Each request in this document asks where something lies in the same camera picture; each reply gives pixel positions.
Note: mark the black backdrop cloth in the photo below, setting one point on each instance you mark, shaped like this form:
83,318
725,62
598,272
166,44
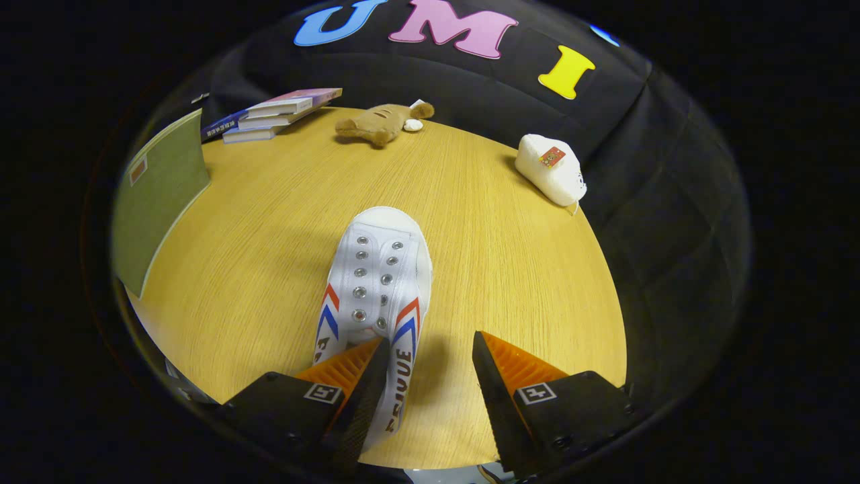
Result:
672,202

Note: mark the white clip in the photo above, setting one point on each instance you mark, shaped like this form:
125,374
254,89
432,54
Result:
199,98

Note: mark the grey paperback book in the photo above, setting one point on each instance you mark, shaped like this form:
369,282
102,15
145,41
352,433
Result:
269,122

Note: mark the pink cover book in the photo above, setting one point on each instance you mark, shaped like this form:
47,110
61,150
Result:
302,97

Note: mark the white canvas shoe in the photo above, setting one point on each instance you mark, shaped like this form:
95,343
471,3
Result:
379,269

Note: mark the white plush toy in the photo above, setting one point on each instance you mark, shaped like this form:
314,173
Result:
547,175

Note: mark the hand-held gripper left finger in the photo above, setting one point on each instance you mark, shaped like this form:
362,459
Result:
359,403

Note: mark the brown plush toy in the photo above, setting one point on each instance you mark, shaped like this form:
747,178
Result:
379,124

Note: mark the dark blue book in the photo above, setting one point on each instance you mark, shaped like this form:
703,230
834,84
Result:
225,124

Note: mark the pale blue book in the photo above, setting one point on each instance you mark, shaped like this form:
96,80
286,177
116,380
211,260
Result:
248,136

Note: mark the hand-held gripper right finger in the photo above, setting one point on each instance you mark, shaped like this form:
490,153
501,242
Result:
500,403

